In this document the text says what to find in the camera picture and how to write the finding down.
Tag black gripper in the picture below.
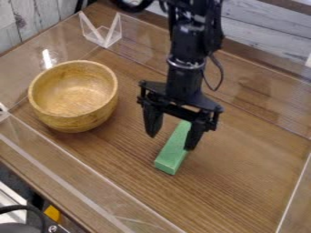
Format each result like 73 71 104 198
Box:
137 58 223 150

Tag green rectangular block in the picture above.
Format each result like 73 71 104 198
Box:
155 121 191 175

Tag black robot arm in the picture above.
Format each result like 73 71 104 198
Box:
111 0 223 150

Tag brown wooden bowl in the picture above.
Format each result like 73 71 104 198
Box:
28 60 117 133

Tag yellow button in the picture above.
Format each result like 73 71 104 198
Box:
44 205 61 222

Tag clear acrylic corner bracket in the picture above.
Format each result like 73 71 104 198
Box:
77 12 123 48

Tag clear acrylic tray wall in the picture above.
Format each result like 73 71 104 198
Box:
0 104 185 233

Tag black cable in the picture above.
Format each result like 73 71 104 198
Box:
0 205 47 233

